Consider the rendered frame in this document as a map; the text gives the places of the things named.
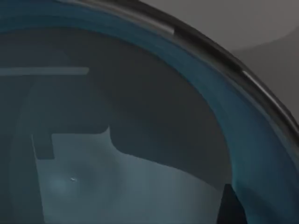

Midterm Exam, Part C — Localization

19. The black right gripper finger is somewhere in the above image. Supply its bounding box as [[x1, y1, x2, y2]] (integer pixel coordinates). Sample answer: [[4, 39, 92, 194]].
[[219, 183, 249, 224]]

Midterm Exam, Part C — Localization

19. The blue bowl with dark rim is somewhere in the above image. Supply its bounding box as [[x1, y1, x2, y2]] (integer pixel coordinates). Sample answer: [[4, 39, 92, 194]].
[[0, 0, 299, 224]]

